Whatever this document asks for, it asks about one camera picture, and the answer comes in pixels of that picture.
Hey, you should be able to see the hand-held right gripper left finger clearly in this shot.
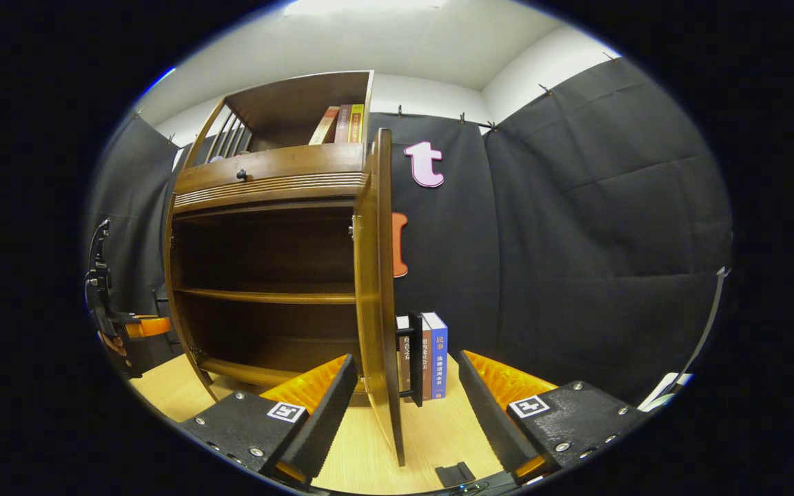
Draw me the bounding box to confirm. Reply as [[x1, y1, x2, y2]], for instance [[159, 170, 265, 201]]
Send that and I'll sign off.
[[178, 353, 358, 488]]

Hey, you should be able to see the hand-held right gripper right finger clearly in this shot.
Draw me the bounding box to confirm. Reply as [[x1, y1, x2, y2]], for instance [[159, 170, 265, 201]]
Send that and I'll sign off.
[[458, 350, 649, 483]]

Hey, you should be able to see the black cabinet door handle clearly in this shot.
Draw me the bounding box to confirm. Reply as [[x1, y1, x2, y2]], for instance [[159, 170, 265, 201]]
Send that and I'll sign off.
[[396, 311, 425, 407], [152, 289, 172, 338]]

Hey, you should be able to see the wooden shoe cabinet door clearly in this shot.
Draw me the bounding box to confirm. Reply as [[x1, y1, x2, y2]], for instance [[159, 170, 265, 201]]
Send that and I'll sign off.
[[354, 128, 406, 468], [161, 193, 220, 404]]

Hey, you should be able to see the wooden double-door shoe cabinet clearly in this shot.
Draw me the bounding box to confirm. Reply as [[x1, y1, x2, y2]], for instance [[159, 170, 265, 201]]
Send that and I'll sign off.
[[163, 70, 377, 407]]

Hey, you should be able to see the blue spine book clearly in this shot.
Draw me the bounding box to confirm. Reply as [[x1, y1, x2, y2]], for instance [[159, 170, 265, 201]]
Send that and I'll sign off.
[[423, 311, 449, 400]]

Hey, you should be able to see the black backdrop cloth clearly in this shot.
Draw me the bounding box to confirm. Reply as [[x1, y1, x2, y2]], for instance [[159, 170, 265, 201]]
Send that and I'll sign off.
[[83, 59, 734, 407]]

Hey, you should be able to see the narrow ceiling light panel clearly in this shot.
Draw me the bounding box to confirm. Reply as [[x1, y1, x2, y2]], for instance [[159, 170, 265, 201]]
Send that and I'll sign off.
[[139, 65, 177, 97]]

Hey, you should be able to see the dark red book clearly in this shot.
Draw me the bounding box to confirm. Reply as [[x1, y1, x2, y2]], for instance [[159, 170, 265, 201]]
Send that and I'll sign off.
[[334, 104, 354, 144]]

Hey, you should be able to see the wide ceiling light panel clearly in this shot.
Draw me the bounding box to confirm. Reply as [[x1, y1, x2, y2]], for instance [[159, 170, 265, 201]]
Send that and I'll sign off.
[[283, 0, 449, 16]]

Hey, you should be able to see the white strap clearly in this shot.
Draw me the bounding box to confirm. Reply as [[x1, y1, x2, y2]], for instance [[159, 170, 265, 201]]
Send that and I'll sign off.
[[637, 267, 733, 413]]

